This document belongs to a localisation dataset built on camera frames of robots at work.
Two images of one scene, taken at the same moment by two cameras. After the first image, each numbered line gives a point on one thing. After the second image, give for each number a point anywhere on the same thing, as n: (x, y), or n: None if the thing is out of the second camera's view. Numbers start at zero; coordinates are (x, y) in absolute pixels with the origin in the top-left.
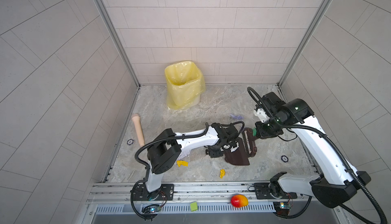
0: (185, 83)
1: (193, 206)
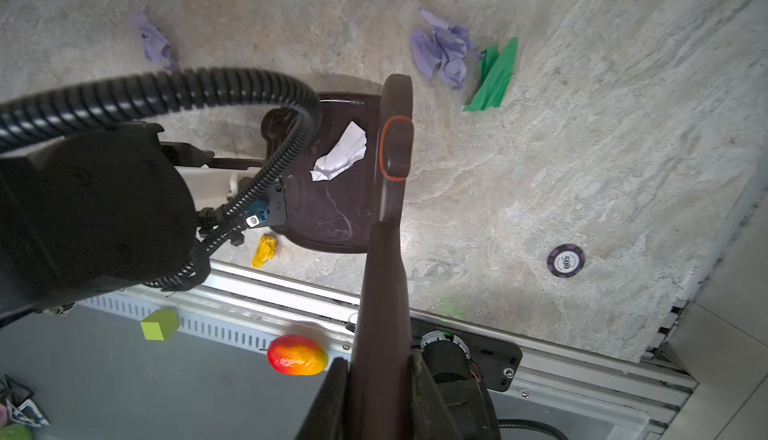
0: None
1: (160, 324)
